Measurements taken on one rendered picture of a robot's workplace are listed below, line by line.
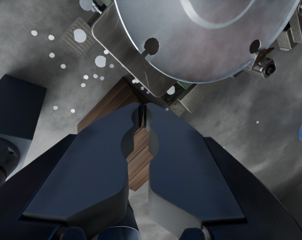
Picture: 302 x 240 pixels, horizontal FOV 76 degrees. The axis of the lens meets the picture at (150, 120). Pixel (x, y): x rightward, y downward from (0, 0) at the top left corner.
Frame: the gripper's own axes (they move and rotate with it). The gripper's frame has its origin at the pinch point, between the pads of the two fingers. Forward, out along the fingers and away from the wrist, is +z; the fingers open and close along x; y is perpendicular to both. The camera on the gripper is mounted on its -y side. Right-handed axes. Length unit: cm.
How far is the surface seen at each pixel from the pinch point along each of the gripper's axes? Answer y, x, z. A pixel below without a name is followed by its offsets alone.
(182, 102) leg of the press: 16.4, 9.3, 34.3
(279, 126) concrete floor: 92, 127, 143
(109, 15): -4.1, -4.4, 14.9
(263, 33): -1.9, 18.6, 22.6
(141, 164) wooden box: 65, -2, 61
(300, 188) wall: 212, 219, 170
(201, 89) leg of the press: 13.4, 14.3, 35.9
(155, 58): 1.1, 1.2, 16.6
